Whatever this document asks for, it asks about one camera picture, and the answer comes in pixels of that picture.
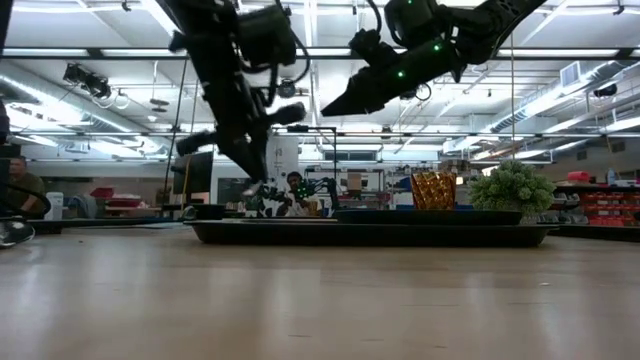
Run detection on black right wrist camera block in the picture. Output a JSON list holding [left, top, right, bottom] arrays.
[[348, 28, 397, 69]]

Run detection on black overhead beam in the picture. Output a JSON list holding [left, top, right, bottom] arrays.
[[0, 46, 640, 61]]

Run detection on black left wrist camera block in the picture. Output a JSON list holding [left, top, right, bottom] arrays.
[[237, 3, 300, 67]]

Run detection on black aluminium table frame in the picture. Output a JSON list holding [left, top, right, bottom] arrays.
[[29, 216, 640, 244]]

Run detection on background black rig frame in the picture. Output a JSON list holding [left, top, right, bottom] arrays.
[[272, 124, 340, 217]]

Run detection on black rectangular tray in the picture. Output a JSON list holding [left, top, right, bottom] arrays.
[[189, 218, 559, 249]]

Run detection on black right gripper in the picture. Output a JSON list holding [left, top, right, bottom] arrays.
[[321, 41, 464, 118]]

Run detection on amber textured glass cup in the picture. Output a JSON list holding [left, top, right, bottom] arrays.
[[410, 171, 458, 212]]

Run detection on small green potted plant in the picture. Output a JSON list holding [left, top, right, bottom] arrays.
[[467, 159, 556, 225]]

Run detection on black computer monitor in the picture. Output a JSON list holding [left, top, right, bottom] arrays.
[[172, 151, 215, 197]]

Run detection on black wrist camera block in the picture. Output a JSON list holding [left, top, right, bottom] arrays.
[[348, 28, 397, 69], [237, 3, 300, 67]]

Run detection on red storage bins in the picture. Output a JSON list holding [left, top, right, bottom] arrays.
[[581, 192, 640, 227]]

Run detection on ceiling spotlight fixture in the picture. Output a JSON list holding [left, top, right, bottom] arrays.
[[62, 63, 113, 100]]

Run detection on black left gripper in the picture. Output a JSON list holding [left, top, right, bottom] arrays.
[[174, 49, 308, 183]]

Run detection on person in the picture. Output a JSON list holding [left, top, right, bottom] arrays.
[[276, 171, 322, 218], [6, 155, 47, 216]]

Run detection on white plastic container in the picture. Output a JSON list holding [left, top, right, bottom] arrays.
[[44, 191, 65, 222]]

